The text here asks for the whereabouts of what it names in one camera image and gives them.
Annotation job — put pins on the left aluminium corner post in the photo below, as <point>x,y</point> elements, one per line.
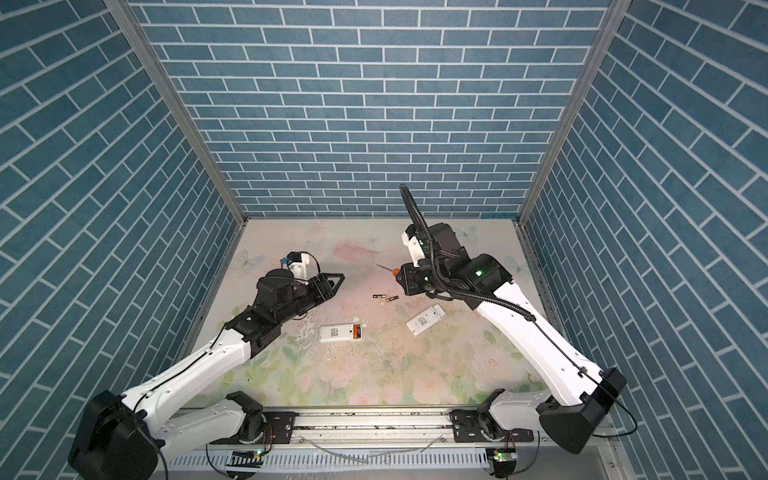
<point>129,25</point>

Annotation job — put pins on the white slotted cable duct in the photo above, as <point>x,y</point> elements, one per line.
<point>313,460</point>

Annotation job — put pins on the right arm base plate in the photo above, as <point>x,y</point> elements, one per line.
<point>475,426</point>

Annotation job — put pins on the aluminium front rail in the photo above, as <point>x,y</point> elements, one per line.
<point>403,427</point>

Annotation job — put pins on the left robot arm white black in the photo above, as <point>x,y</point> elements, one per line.
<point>130,435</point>

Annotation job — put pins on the aluminium corner post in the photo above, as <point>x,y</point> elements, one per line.
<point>129,25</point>
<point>596,55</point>

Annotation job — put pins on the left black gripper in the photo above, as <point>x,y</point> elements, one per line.
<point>324,287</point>

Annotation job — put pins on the white remote control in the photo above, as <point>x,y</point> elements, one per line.
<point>340,333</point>
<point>426,319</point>

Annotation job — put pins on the right aluminium corner post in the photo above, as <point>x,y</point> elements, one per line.
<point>596,55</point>

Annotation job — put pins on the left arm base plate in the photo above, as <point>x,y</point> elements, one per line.
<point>271,428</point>

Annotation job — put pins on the orange black screwdriver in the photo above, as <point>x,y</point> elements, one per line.
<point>394,271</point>

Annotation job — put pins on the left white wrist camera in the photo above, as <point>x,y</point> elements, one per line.
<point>302,264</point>

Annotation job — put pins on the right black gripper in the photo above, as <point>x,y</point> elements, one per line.
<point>408,282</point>

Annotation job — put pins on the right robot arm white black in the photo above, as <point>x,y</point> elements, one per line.
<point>578,394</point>

